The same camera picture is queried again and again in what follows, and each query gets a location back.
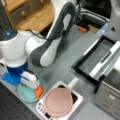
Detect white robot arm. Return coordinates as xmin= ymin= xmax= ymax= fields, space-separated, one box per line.
xmin=0 ymin=0 xmax=80 ymax=89

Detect white pan handle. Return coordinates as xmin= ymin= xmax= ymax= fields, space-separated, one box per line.
xmin=67 ymin=77 xmax=79 ymax=90

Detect orange toy carrot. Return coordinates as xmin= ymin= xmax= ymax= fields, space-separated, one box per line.
xmin=35 ymin=86 xmax=44 ymax=98

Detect teal bowl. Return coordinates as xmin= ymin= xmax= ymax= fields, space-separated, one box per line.
xmin=18 ymin=78 xmax=46 ymax=102

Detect silver toaster oven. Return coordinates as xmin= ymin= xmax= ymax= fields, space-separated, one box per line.
xmin=95 ymin=69 xmax=120 ymax=120

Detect white induction cooker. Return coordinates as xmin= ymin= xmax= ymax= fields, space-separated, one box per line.
xmin=36 ymin=81 xmax=83 ymax=120

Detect pink pan lid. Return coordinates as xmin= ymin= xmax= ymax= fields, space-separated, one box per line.
xmin=43 ymin=88 xmax=73 ymax=117

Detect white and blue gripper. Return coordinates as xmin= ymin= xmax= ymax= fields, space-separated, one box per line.
xmin=1 ymin=63 xmax=38 ymax=89

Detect wooden drawer cabinet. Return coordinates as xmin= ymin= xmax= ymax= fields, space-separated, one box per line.
xmin=0 ymin=0 xmax=54 ymax=32

